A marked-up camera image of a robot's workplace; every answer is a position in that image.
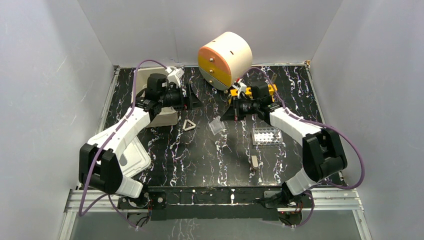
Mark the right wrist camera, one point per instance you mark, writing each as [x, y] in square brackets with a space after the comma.
[240, 88]

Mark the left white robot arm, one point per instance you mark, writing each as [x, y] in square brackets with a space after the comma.
[99, 166]

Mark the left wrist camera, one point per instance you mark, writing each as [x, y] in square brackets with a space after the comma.
[174, 75]

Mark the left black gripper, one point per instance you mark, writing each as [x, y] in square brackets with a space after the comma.
[185, 98]

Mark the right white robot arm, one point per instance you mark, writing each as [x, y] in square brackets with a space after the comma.
[322, 152]

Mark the glass test tube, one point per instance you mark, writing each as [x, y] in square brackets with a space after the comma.
[273, 78]

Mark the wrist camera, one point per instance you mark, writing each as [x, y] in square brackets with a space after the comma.
[174, 75]
[240, 88]

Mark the white bin lid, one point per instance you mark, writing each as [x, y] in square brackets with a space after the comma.
[134, 159]

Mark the cream plastic bin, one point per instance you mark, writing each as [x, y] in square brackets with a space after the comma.
[168, 116]

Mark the yellow test tube rack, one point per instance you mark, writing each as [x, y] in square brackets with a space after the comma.
[272, 90]

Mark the cylindrical drawer cabinet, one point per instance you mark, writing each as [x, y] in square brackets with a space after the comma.
[224, 59]

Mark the clear acrylic tube rack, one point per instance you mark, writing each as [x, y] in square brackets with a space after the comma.
[266, 136]

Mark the black base frame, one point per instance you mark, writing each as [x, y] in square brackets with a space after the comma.
[246, 202]

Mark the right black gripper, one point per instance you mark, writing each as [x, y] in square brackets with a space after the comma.
[229, 115]

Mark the white clay triangle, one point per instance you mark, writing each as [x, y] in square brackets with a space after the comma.
[188, 125]

